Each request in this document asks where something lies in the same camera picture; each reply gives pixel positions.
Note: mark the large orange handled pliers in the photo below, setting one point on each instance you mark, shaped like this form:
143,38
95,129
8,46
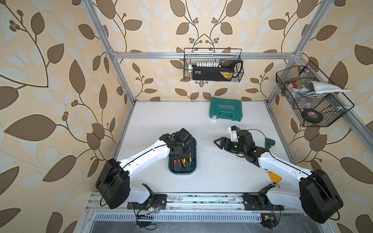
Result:
190,158

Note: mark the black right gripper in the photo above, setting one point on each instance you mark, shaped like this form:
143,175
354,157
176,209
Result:
223,141

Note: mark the black wire basket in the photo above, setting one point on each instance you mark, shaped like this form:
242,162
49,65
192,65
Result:
213,57
316,103

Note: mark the black wire basket back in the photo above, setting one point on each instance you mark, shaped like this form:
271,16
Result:
213,57

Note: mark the grey cloth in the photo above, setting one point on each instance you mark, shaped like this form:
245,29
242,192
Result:
314,88

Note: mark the green handled scraper tool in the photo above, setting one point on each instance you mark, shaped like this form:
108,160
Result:
269,143

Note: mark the black yellow tool box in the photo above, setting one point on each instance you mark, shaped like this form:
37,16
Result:
212,74

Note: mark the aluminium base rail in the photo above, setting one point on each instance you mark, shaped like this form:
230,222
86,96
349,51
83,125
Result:
214,202

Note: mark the yellow tape measure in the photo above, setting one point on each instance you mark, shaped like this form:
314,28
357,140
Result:
274,177

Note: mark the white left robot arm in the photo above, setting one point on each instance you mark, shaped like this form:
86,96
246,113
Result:
114,182

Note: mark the aluminium frame post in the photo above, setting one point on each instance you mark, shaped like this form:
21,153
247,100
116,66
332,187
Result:
316,10

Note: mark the small orange handled pliers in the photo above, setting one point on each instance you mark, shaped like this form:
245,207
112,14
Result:
177,166

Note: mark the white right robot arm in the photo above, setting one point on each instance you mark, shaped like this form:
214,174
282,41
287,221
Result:
314,192

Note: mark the green plastic tool case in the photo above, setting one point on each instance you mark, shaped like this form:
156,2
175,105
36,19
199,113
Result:
225,109

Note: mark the dark teal storage tray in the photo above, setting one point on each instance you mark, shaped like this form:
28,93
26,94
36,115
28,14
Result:
186,165

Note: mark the black wire basket right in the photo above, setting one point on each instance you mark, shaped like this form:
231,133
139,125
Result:
316,103

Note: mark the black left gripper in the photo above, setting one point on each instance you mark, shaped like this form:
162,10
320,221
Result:
189,150

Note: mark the black tape roll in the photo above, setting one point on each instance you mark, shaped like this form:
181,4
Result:
312,116

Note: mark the small yellow handled pliers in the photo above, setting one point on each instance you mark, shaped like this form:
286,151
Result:
183,161

